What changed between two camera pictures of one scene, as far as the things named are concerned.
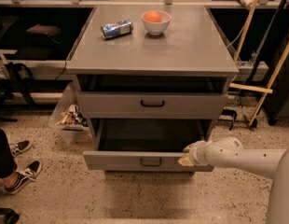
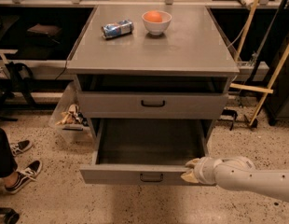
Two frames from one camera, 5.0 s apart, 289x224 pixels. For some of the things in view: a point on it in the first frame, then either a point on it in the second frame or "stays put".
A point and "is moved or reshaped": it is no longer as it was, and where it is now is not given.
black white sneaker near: (25, 177) stays put
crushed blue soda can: (117, 29) stays put
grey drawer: (142, 145) is moved or reshaped
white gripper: (198, 153) -> (201, 171)
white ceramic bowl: (157, 28) stays put
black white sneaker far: (20, 147) stays put
